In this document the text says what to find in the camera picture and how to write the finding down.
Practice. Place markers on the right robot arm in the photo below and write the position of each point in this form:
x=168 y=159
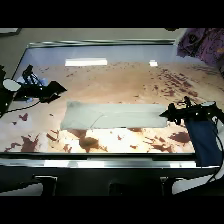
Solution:
x=206 y=111

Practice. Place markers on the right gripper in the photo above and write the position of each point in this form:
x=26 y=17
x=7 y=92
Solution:
x=171 y=114

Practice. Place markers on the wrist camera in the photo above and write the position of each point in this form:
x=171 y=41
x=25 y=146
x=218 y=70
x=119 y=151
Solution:
x=28 y=75
x=186 y=101

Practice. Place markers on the silver frame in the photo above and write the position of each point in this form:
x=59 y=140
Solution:
x=100 y=163

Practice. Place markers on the white garment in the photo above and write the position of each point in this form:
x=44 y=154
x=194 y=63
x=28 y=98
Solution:
x=113 y=116

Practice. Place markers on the dark blue garment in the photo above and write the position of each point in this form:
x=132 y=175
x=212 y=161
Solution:
x=205 y=140

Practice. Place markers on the purple patterned garment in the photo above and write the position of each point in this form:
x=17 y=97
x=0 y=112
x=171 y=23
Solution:
x=203 y=43

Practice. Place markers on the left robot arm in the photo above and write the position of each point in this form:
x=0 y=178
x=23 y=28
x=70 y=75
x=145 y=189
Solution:
x=8 y=91

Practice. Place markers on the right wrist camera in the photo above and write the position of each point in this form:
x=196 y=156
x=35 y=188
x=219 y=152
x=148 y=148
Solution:
x=186 y=101

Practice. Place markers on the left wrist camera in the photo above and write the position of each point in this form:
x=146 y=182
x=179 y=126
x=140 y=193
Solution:
x=28 y=75

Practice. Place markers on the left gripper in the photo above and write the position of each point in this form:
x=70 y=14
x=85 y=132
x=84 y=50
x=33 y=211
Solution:
x=51 y=90

